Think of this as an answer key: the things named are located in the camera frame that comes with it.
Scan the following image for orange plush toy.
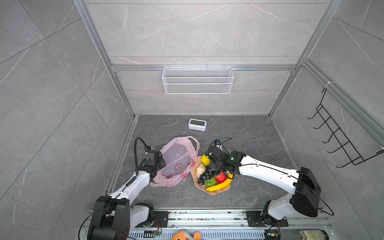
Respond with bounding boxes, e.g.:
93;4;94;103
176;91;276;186
171;231;201;240

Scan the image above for red fake fruit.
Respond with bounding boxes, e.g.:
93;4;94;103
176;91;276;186
215;172;227;184

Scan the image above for yellow fake lemon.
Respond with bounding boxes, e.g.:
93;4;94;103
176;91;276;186
201;155;211;167

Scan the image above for black wire hook rack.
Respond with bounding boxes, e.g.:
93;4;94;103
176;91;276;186
307;88;384;169

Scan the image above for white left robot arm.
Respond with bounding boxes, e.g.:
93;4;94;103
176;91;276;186
86;137;165;240

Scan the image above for pink wavy plate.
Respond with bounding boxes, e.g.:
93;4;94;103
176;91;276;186
191;156;231;196

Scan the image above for beige fake fruit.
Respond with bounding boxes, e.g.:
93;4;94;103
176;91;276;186
195;164;206;178

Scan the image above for black fake grapes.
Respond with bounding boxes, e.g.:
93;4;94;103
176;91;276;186
198;169;220;185

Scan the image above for green fake apple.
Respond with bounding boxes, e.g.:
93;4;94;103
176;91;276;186
204;177;217;188

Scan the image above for yellow fake banana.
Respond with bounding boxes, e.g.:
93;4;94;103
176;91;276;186
206;174;233;192

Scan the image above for pink plastic shopping bag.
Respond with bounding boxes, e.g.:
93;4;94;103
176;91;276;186
150;136;200;188

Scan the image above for white digital clock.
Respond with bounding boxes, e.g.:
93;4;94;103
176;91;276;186
188;118;207;132

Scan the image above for white wire mesh basket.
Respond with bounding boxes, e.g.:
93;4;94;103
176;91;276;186
162;67;235;95

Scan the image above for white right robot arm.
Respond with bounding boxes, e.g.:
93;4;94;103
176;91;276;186
196;144;323;227

